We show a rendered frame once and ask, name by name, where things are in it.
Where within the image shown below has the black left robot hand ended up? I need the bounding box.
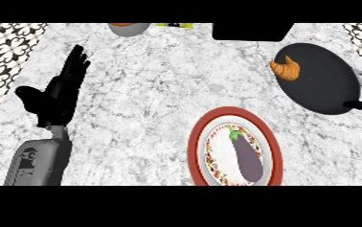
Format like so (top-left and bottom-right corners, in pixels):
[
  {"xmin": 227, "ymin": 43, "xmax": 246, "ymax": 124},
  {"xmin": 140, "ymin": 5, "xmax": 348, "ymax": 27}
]
[{"xmin": 15, "ymin": 44, "xmax": 92, "ymax": 129}]

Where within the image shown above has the red rimmed patterned plate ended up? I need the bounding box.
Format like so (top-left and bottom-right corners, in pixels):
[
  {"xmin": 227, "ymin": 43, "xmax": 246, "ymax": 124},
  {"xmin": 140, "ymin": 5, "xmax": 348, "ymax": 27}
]
[{"xmin": 187, "ymin": 105, "xmax": 284, "ymax": 187}]

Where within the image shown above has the golden brown croissant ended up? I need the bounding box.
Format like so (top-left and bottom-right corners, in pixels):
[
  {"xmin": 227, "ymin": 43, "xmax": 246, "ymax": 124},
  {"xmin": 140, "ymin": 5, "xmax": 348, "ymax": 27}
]
[{"xmin": 270, "ymin": 55, "xmax": 304, "ymax": 82}]

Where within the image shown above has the black pan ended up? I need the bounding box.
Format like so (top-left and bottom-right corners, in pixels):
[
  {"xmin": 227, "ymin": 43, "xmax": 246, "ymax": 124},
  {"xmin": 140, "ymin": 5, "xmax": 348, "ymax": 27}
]
[{"xmin": 274, "ymin": 42, "xmax": 362, "ymax": 116}]

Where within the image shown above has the grey bowl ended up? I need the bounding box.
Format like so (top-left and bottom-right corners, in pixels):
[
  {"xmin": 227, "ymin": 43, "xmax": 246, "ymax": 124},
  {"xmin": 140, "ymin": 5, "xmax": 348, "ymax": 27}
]
[{"xmin": 108, "ymin": 23, "xmax": 153, "ymax": 38}]

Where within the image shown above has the yellow green packet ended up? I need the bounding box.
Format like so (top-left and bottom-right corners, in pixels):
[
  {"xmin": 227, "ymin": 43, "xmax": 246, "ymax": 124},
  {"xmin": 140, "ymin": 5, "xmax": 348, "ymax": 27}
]
[{"xmin": 156, "ymin": 23, "xmax": 196, "ymax": 30}]

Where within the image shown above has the black appliance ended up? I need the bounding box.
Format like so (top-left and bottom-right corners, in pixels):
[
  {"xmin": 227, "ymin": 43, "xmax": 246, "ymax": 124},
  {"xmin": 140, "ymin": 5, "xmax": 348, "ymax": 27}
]
[{"xmin": 212, "ymin": 23, "xmax": 296, "ymax": 43}]

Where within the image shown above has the purple eggplant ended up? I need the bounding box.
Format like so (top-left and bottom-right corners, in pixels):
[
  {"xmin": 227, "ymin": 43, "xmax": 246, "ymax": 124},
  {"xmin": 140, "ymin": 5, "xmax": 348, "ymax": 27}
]
[{"xmin": 227, "ymin": 125, "xmax": 267, "ymax": 183}]

